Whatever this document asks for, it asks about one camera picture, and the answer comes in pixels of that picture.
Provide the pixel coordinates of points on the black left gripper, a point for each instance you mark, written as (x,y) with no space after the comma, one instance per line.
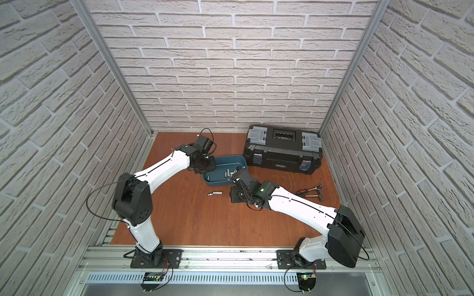
(203,163)

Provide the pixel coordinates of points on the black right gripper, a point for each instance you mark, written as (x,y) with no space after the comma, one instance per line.
(234,198)

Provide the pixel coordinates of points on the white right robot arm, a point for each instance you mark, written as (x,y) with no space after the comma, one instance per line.
(341,235)

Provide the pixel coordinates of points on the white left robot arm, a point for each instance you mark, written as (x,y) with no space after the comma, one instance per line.
(133,195)

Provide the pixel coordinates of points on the teal plastic storage box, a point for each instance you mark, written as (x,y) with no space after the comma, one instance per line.
(223,163)

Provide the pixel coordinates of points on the black grey toolbox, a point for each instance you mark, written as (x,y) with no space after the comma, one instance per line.
(283,149)

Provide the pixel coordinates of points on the ratchet wrench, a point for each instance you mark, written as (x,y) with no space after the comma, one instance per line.
(317,188)

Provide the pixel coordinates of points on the right controller board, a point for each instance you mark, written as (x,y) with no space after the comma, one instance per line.
(306,281)

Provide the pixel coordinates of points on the controller board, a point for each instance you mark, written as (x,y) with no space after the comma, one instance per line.
(306,281)
(153,281)

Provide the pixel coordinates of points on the left controller board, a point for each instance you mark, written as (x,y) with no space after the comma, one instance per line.
(153,281)

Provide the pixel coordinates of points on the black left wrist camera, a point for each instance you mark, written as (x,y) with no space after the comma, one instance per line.
(204,145)

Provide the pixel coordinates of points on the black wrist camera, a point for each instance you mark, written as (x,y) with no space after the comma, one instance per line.
(204,145)
(243,177)

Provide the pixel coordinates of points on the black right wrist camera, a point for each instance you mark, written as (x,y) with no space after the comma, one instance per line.
(243,177)

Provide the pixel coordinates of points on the hammer with dark handle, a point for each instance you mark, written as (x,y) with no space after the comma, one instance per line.
(305,196)

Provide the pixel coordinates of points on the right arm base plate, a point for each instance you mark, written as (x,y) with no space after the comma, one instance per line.
(289,259)

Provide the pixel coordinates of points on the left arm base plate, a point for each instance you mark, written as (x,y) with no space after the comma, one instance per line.
(158,259)

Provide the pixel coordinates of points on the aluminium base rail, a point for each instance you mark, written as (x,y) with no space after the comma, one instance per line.
(208,265)

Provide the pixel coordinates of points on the aluminium frame post left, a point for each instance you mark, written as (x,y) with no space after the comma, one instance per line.
(100,42)

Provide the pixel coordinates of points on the aluminium frame post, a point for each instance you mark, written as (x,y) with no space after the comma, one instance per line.
(366,38)
(100,42)

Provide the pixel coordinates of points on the aluminium frame post right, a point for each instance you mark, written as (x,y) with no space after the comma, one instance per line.
(366,38)

